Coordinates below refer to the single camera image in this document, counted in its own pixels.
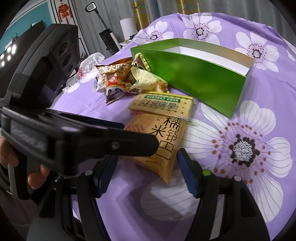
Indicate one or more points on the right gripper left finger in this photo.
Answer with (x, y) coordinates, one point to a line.
(69, 210)

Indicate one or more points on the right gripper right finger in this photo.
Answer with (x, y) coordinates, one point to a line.
(241, 217)

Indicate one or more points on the orange melon seed bag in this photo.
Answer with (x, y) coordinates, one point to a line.
(112, 79)

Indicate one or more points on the orange rice cracker bag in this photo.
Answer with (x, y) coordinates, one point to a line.
(169, 132)

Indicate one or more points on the light green corn snack bag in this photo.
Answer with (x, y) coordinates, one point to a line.
(142, 80)

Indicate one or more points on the soda cracker pack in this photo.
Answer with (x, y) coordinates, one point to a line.
(167, 104)

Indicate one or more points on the person's left hand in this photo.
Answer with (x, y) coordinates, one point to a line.
(8, 157)

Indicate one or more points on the black television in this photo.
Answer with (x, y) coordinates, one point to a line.
(14, 54)

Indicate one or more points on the white plastic bag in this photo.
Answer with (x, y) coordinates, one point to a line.
(87, 70)

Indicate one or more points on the black upright vacuum cleaner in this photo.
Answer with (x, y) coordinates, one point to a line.
(108, 37)

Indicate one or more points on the white cylindrical air purifier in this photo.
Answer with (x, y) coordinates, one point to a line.
(128, 27)

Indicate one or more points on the green cardboard box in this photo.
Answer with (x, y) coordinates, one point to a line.
(213, 74)

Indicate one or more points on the gold patterned curtain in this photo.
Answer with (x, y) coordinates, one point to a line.
(145, 12)

